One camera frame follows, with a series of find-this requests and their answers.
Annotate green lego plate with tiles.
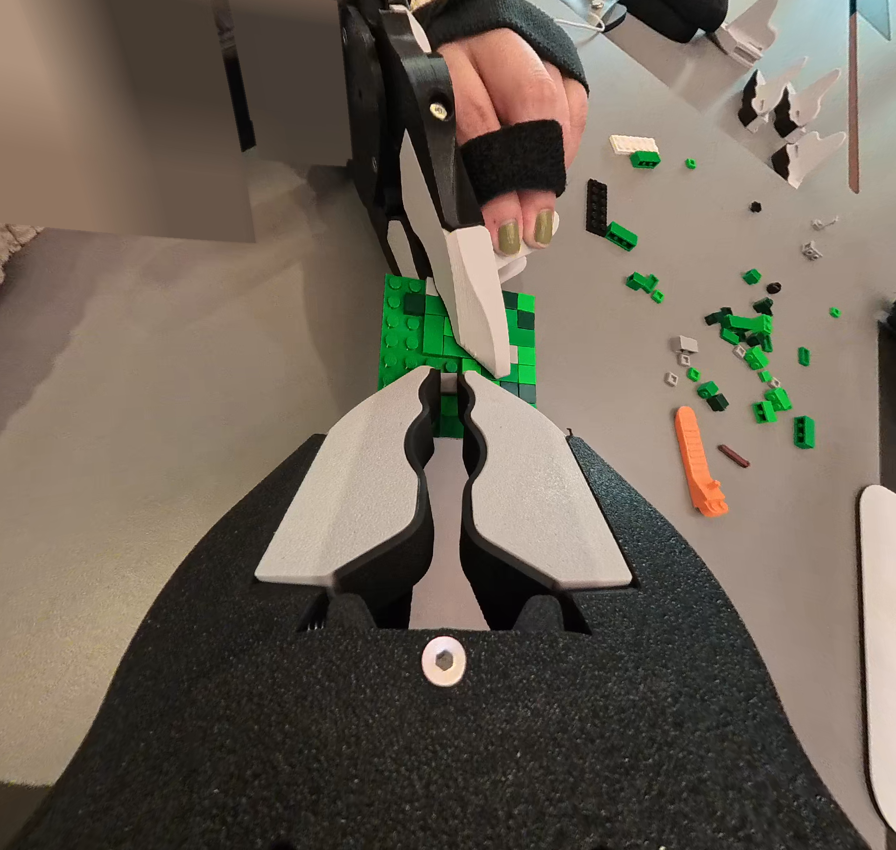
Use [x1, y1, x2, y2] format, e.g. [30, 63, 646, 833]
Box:
[378, 272, 539, 439]

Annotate white plastic wedge part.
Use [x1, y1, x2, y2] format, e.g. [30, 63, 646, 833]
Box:
[770, 130, 848, 190]
[737, 57, 809, 134]
[713, 0, 780, 67]
[772, 68, 842, 140]

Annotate white rounded tray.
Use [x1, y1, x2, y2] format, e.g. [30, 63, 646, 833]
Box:
[860, 485, 896, 850]

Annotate orange brick separator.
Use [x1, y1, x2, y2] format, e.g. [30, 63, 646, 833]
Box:
[674, 405, 730, 518]

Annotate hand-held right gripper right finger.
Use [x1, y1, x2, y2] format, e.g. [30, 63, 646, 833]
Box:
[458, 370, 634, 593]

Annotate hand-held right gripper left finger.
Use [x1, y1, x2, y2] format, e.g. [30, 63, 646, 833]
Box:
[254, 365, 438, 595]

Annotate cream knit sweater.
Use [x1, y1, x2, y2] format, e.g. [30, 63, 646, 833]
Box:
[0, 223, 44, 284]

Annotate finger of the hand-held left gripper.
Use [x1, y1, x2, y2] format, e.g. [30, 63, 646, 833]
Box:
[398, 127, 513, 379]
[385, 214, 429, 280]

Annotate person's left hand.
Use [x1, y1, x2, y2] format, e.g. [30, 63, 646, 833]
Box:
[434, 38, 588, 259]

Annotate scattered small lego pieces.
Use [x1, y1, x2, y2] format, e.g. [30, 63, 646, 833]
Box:
[605, 151, 842, 450]

